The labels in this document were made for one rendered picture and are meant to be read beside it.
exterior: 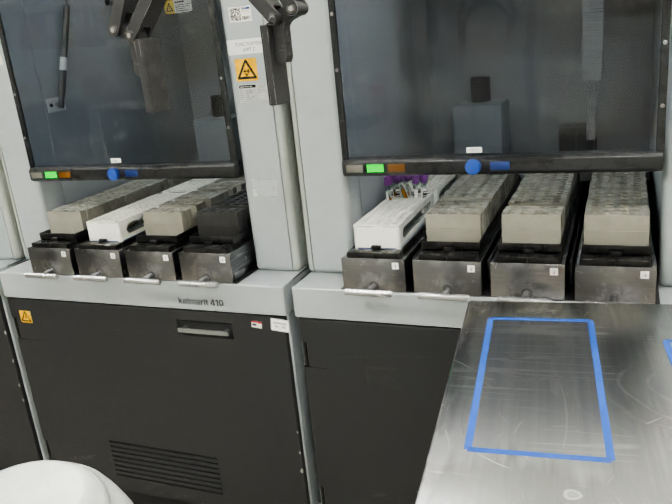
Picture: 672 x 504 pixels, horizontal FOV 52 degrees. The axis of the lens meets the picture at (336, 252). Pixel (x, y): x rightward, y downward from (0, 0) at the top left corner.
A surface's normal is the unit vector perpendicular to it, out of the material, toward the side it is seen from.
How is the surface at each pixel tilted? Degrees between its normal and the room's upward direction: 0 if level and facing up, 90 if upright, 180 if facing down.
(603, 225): 90
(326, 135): 90
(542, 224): 90
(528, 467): 0
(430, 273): 90
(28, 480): 6
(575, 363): 0
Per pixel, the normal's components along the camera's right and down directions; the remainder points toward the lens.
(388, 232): -0.37, 0.32
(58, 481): -0.05, -0.92
